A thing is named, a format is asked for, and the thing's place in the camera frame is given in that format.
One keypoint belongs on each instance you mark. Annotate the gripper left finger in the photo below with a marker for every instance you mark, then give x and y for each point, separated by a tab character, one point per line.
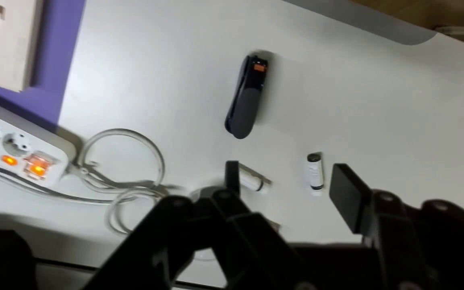
232	233

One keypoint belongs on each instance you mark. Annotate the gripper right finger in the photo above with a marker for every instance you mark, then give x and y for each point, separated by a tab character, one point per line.
393	225

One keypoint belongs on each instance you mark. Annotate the black stapler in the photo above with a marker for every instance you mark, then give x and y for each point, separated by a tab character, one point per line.
245	100

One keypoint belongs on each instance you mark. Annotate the white tube with black cap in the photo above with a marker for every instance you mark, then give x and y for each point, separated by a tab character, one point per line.
253	181
315	173

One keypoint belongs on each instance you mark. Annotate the white power strip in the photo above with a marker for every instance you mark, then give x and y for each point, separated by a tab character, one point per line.
12	149

